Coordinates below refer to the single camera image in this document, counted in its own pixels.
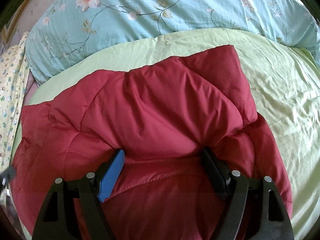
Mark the red quilted padded jacket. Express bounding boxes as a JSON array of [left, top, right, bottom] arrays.
[[10, 45, 293, 239]]

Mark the light green bed quilt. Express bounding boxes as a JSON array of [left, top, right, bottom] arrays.
[[11, 28, 320, 240]]

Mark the teal floral duvet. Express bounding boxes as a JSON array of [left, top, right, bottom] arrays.
[[25, 0, 319, 85]]

